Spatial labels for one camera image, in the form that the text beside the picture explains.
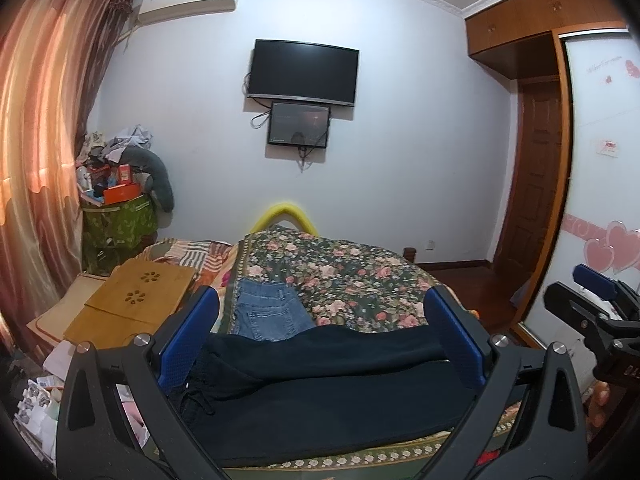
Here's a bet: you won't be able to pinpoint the pile of clothes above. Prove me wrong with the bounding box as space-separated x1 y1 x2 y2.
76 125 153 165

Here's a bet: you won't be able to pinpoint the wooden overhead cabinet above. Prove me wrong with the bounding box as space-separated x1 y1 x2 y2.
465 0 623 79

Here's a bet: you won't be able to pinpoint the wall mounted black television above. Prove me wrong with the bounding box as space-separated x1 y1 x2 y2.
246 39 359 107

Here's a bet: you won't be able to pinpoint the folded blue jeans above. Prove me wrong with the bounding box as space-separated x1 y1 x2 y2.
231 278 316 341

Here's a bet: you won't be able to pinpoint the dark teal fleece pants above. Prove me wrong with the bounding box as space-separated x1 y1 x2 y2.
169 325 474 468

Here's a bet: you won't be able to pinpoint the grey neck pillow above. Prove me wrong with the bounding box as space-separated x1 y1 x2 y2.
119 146 175 214

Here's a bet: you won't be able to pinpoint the white sliding wardrobe door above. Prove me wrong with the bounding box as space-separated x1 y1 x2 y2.
519 27 640 346

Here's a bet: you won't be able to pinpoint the striped patchwork bed sheet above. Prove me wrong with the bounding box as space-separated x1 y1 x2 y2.
137 238 239 334

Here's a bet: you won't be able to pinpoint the small wall monitor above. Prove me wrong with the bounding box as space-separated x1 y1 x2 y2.
267 102 331 150

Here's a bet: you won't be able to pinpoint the pink orange curtain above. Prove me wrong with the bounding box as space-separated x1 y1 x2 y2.
1 0 132 352

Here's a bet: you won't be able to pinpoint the brown wooden door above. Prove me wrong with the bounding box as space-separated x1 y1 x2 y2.
494 77 562 283

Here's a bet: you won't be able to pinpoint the wooden laptop tray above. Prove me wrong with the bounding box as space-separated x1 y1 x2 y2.
63 257 198 350

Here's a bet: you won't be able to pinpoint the floral bedspread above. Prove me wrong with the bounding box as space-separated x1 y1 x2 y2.
214 226 449 479

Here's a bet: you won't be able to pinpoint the orange red box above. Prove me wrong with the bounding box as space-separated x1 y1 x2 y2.
103 183 142 206

